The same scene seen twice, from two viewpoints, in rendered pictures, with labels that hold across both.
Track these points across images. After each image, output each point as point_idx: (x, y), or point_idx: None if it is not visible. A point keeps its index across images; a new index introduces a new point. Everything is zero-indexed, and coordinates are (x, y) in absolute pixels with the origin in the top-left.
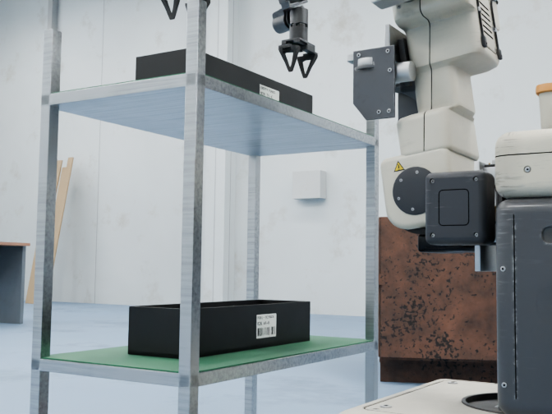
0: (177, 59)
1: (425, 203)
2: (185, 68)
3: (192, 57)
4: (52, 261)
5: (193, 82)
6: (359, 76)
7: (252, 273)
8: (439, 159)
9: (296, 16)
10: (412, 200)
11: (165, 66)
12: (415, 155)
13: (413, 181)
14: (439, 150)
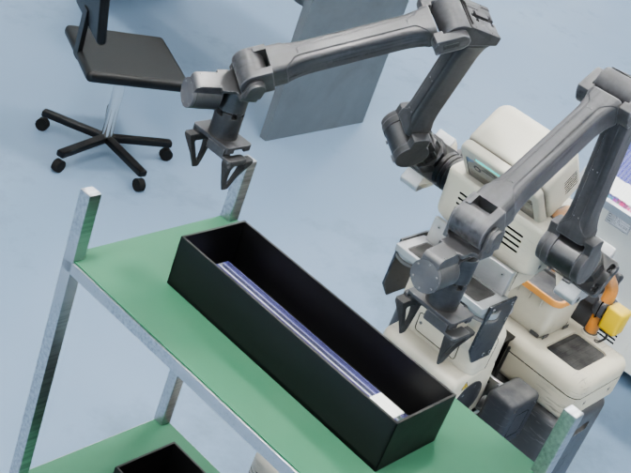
0: (438, 411)
1: (468, 405)
2: (441, 418)
3: (554, 465)
4: None
5: None
6: (484, 328)
7: (41, 418)
8: (489, 371)
9: (246, 104)
10: None
11: (423, 422)
12: (478, 373)
13: (469, 393)
14: (493, 364)
